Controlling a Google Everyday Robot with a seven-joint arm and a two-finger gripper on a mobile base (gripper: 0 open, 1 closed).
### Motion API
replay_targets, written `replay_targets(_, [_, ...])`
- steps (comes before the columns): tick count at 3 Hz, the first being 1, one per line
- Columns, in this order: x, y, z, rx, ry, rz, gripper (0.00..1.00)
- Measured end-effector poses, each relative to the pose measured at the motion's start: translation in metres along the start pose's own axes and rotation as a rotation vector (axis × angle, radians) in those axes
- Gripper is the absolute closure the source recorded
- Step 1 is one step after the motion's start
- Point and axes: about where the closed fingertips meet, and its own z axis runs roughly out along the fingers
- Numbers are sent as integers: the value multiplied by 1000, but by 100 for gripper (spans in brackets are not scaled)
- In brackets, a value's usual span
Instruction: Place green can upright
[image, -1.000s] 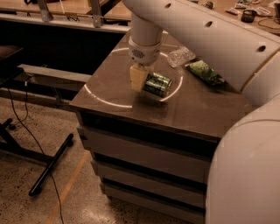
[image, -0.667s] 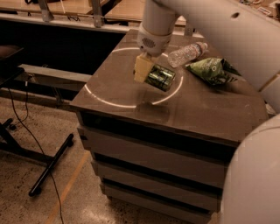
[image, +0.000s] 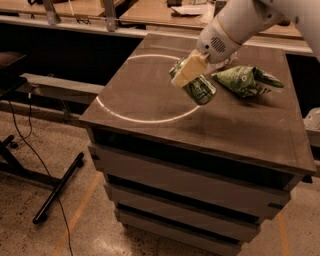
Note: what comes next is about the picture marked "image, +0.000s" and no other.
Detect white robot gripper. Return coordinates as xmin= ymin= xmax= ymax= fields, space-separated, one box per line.
xmin=170 ymin=17 xmax=241 ymax=88

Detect green soda can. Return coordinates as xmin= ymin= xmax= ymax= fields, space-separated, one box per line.
xmin=169 ymin=57 xmax=217 ymax=106

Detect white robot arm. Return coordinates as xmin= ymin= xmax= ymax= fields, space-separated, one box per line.
xmin=172 ymin=0 xmax=320 ymax=88

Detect clear plastic water bottle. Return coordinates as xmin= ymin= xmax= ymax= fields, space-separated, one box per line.
xmin=206 ymin=53 xmax=236 ymax=74

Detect green crumpled chip bag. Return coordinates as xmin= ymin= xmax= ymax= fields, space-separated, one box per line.
xmin=212 ymin=65 xmax=285 ymax=98

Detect white papers on desk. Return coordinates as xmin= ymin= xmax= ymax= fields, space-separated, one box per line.
xmin=171 ymin=4 xmax=214 ymax=16

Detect grey drawer cabinet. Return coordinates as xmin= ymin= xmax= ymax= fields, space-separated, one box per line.
xmin=81 ymin=34 xmax=316 ymax=256

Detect black stand base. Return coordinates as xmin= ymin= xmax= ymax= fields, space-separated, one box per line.
xmin=0 ymin=135 xmax=84 ymax=224

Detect grey metal post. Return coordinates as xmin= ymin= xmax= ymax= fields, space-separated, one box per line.
xmin=103 ymin=0 xmax=118 ymax=32
xmin=42 ymin=0 xmax=61 ymax=25

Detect grey metal post far left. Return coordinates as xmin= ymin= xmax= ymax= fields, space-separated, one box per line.
xmin=42 ymin=0 xmax=61 ymax=25

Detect black cable on floor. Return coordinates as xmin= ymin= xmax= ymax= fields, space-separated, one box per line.
xmin=6 ymin=87 xmax=74 ymax=256

